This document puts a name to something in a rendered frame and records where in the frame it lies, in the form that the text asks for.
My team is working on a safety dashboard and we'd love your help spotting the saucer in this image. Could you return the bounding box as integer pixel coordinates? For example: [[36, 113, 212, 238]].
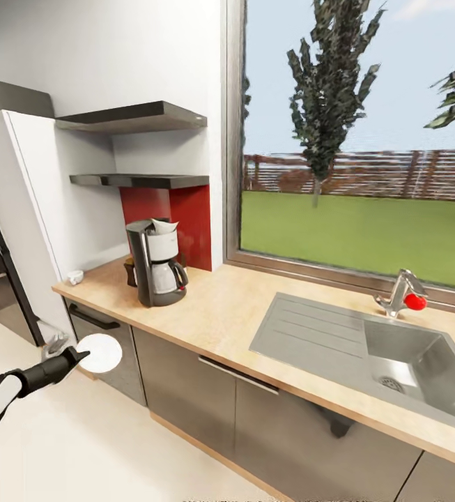
[[75, 334, 122, 373]]

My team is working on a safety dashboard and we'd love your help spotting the coffee cup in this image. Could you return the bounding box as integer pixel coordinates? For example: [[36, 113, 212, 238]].
[[66, 270, 84, 285]]

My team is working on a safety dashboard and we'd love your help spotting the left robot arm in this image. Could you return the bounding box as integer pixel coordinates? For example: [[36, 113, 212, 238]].
[[0, 331, 91, 422]]

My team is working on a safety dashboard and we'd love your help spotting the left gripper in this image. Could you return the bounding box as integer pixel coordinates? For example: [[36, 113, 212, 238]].
[[38, 345, 91, 386]]

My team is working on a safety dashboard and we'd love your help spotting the bottle of coffee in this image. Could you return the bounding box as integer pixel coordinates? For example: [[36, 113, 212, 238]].
[[123, 258, 137, 288]]

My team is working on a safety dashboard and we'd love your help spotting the paper coffee filter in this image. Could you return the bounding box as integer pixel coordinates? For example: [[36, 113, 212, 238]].
[[153, 221, 177, 235]]

